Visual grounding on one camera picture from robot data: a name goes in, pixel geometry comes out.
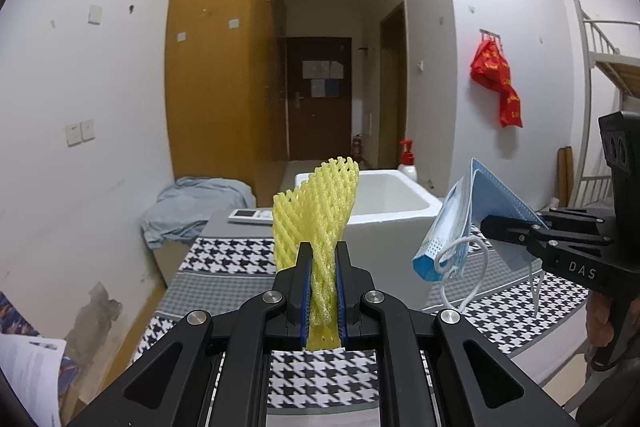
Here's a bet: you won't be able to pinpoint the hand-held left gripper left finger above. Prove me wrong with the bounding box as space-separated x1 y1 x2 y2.
65 242 311 427

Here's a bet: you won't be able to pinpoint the wide white door notice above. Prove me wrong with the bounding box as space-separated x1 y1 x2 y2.
302 61 331 80

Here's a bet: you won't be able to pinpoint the white foam box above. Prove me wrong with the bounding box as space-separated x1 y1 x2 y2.
294 167 446 312

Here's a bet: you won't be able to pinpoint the metal bunk bed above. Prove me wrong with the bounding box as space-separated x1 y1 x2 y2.
572 0 640 208

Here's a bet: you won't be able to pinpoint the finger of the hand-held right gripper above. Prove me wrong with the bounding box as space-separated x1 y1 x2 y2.
537 208 617 234
480 215 615 254

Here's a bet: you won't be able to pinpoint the blue face mask bundle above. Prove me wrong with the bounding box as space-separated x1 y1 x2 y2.
411 158 546 315

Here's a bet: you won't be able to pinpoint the white lotion pump bottle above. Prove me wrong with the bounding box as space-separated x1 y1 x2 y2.
397 139 418 181

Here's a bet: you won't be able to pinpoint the red printed bag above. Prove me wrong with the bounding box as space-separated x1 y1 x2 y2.
500 84 523 128
470 39 511 90

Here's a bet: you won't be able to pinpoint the wooden boards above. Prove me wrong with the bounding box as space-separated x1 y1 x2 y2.
557 147 576 202

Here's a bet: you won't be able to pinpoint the white remote control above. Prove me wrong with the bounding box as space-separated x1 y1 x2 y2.
227 208 275 224

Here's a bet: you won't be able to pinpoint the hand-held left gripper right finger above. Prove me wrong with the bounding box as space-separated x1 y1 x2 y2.
335 241 566 427

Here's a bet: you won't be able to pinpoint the brown side door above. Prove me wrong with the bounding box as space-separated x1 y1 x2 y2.
378 2 408 168

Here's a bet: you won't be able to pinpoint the colourful printed cloth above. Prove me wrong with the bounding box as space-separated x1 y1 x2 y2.
0 291 83 413

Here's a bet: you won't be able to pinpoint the wooden wardrobe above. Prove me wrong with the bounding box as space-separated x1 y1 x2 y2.
165 0 288 192

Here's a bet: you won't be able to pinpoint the blue-grey cloth pile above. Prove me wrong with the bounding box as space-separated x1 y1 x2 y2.
141 177 257 250

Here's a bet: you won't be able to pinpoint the yellow foam fruit net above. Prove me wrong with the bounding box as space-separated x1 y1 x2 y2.
272 157 361 352

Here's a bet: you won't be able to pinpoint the houndstooth bedsheet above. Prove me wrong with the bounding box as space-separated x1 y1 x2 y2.
132 194 591 410

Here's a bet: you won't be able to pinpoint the person's right hand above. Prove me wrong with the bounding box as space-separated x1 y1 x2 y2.
586 293 617 350

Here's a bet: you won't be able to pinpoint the white paper sheet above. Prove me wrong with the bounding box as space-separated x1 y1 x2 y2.
0 332 68 427

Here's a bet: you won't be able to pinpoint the dark brown entrance door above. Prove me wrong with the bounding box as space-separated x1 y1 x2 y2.
286 37 353 162

